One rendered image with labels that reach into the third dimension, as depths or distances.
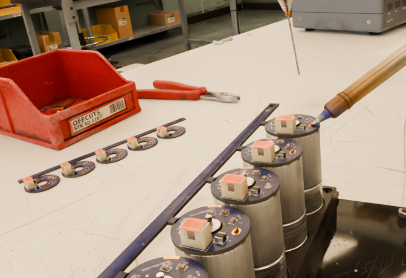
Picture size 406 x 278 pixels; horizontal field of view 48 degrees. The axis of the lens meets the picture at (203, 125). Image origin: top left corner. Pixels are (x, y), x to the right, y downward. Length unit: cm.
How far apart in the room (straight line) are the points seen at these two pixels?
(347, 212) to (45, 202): 19
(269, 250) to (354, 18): 52
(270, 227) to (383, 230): 8
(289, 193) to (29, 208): 19
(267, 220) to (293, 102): 27
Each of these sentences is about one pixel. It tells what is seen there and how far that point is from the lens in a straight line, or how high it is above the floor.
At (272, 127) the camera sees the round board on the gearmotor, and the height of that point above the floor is 81.
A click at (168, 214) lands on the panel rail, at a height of 81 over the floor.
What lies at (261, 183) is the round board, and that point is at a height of 81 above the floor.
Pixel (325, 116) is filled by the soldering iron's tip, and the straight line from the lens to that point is 21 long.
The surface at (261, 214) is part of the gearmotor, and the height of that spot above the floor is 81.
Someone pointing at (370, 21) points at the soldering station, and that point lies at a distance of 65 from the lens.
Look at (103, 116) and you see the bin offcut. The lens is 43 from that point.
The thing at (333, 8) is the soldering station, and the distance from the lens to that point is 68.
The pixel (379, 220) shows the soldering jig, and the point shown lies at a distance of 24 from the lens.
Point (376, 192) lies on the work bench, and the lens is 28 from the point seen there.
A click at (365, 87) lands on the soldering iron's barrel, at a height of 83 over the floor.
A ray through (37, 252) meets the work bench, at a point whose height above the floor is 75.
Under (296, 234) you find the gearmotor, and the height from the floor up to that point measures 78.
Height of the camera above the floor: 89
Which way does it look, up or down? 21 degrees down
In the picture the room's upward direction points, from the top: 8 degrees counter-clockwise
